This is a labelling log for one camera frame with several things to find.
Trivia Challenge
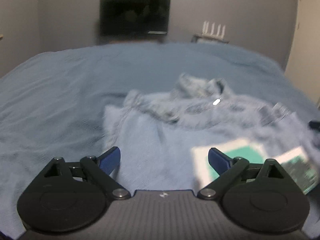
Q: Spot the light blue denim jacket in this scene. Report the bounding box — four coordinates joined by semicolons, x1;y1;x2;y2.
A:
103;74;319;193

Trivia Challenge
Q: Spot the white door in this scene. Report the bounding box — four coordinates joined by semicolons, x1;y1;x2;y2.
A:
284;0;320;81

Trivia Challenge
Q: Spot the blue fleece blanket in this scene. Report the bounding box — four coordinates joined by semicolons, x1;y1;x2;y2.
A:
1;43;319;239

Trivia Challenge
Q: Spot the white wifi router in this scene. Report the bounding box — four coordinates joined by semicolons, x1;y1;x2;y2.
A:
201;21;226;41

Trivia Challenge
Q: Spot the black monitor screen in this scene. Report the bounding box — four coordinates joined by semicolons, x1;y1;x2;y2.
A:
99;0;171;36

